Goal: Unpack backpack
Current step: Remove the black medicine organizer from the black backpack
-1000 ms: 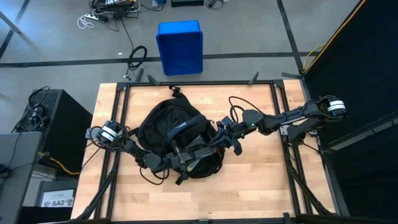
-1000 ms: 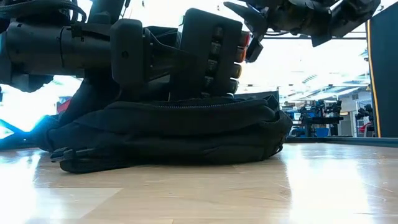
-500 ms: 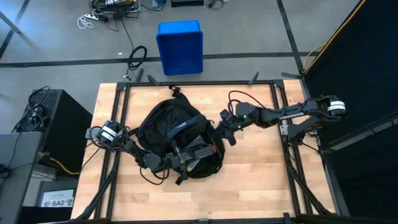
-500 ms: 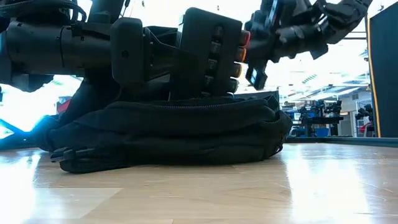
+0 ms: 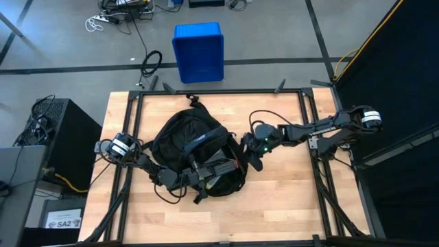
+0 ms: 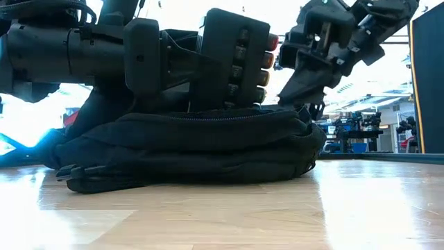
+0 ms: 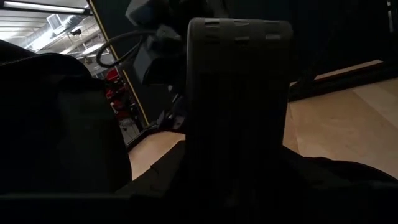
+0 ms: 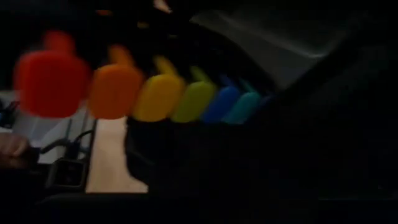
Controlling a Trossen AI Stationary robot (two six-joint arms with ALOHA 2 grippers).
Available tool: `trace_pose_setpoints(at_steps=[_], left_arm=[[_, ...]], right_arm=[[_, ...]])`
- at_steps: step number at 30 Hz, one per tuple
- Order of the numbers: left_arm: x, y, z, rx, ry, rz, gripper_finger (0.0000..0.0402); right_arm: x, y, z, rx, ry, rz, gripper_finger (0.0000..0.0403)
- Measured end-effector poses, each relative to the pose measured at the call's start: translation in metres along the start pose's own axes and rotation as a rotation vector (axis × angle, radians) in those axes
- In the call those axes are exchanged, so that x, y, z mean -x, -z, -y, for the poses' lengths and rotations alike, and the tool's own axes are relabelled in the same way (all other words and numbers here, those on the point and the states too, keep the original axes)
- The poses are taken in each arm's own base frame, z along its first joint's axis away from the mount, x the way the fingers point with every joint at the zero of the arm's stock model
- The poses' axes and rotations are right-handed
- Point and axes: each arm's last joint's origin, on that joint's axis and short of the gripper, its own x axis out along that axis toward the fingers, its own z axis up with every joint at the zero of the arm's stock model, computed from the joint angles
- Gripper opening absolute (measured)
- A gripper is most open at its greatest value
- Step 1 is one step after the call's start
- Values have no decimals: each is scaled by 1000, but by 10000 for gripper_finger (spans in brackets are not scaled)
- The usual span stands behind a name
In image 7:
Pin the marker set case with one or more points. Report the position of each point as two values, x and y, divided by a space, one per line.
239 56

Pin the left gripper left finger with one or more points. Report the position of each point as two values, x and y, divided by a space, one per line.
168 180

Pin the ceiling light strip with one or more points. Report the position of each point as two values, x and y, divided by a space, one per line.
43 7

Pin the red bin rack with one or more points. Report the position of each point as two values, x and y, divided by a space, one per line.
113 76

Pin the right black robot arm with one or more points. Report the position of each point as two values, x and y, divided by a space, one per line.
146 12

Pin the ceiling air duct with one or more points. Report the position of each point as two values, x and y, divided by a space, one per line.
62 26

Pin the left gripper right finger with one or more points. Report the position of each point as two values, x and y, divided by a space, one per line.
326 177

